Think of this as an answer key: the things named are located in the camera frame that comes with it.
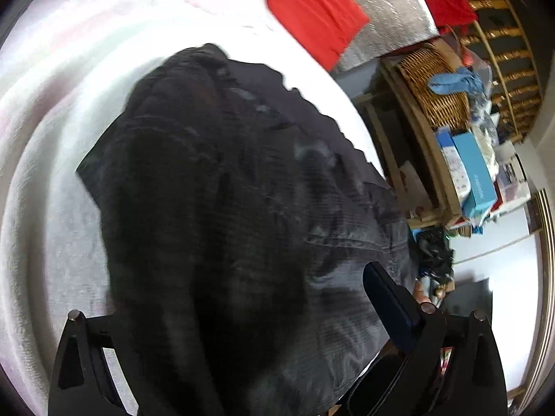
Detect light blue cloth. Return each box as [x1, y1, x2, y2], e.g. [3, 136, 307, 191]
[427, 67, 484, 96]

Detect dark grey jacket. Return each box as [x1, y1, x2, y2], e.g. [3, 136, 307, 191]
[76, 43, 419, 416]

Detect black plastic bag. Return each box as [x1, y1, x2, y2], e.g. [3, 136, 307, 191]
[414, 227, 456, 278]

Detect gold trimmed frame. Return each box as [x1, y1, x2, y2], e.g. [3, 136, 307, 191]
[505, 188, 555, 408]

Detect wooden slatted rail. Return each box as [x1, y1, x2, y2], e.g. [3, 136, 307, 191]
[451, 0, 543, 144]

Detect white blanket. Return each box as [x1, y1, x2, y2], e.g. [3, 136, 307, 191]
[0, 0, 391, 404]

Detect floral patterned box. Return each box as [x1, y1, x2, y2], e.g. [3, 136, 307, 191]
[436, 128, 471, 202]

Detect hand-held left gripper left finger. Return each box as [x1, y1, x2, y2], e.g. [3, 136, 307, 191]
[48, 310, 139, 416]

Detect clear plastic bag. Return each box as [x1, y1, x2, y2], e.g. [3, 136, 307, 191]
[460, 47, 495, 111]

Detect red folded cloth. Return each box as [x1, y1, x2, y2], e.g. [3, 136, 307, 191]
[265, 0, 370, 72]

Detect wicker basket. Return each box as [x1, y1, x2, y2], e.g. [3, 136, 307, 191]
[396, 45, 473, 133]

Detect silver foil mat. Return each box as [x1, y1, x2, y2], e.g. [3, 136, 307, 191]
[323, 0, 441, 74]

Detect blue cardboard box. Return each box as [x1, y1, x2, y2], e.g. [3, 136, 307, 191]
[451, 132, 497, 219]

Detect wooden shelf frame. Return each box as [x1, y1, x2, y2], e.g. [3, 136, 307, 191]
[356, 56, 464, 230]

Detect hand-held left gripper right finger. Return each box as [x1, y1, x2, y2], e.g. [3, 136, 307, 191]
[347, 262, 508, 416]

